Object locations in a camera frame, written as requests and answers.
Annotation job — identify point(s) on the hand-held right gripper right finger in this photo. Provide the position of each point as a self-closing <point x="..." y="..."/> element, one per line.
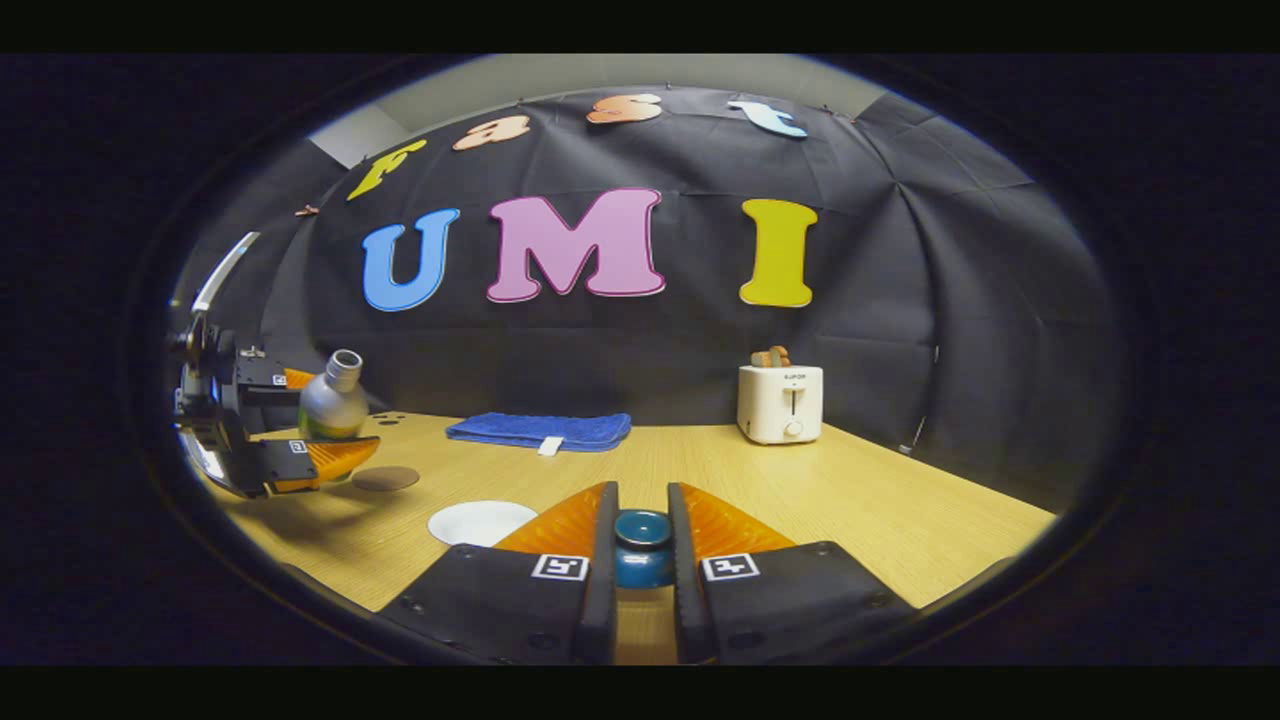
<point x="690" y="600"/>

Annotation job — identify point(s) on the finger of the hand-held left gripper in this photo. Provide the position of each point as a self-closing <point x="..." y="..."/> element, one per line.
<point x="275" y="462"/>
<point x="262" y="372"/>

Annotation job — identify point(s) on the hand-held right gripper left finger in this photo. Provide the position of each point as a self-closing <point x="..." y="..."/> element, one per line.
<point x="598" y="600"/>

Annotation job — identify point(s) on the teal teacup lid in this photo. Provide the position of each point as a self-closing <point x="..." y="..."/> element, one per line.
<point x="643" y="565"/>

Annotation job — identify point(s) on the silver green label water bottle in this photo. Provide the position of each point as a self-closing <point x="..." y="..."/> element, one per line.
<point x="332" y="405"/>

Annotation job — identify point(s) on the round brown coaster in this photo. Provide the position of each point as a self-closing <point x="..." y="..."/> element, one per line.
<point x="386" y="478"/>

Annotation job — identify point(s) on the folded blue towel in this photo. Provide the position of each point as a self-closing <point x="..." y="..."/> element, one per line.
<point x="540" y="430"/>

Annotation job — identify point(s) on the white toaster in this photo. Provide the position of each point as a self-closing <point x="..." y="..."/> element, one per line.
<point x="780" y="405"/>

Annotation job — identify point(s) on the black backdrop cloth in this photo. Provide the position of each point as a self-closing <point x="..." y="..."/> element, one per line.
<point x="600" y="350"/>

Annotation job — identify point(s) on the bread slice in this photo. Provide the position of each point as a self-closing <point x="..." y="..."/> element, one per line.
<point x="770" y="357"/>

